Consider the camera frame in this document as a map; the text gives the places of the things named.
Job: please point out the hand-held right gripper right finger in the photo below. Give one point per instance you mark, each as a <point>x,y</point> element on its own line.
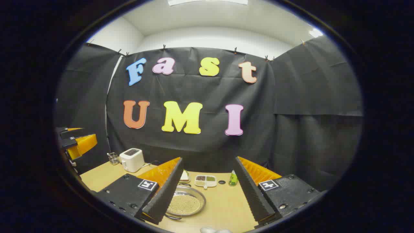
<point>252,194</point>

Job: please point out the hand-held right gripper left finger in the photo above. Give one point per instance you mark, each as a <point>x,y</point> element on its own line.
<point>168,191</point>

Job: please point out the long ceiling light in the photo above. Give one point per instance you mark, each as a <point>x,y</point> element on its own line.
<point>207,1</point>

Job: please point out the stainless steel pot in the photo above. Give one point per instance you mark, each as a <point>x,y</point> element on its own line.
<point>198,195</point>

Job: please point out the white rectangular plate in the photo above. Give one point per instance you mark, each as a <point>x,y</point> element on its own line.
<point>185,180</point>

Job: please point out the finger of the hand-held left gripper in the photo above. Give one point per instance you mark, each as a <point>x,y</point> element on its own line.
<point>85,144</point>
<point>64,132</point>

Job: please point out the white divided bean dish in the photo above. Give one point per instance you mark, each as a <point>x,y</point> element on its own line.
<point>205,181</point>

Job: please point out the pile of soybeans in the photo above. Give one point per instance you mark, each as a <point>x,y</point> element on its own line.
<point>186,204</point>

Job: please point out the green label drink bottle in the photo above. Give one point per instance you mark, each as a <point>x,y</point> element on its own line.
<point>233,179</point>

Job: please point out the white toaster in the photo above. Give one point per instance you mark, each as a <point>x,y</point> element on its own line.
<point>132,160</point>

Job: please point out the small ceiling light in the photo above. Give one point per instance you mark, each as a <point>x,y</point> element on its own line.
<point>315,32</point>

